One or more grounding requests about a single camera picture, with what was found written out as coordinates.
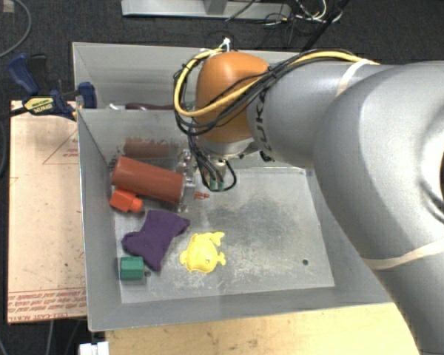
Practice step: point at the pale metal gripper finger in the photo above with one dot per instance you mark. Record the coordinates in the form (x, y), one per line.
(185, 163)
(189, 192)

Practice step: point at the purple cloth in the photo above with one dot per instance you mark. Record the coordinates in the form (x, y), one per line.
(155, 235)

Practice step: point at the yellow toy fish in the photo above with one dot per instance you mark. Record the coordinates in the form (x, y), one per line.
(201, 253)

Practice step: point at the orange plastic block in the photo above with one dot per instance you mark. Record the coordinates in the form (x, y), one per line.
(124, 200)

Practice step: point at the grey metal bin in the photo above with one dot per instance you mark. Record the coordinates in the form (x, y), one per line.
(259, 235)

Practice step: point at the green block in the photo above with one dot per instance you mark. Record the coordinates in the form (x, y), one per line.
(131, 268)

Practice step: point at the brown cardboard board, red print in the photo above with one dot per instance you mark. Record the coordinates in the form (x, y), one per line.
(44, 216)

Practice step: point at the black cylinder on white bracket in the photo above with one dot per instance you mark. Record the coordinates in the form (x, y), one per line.
(267, 156)

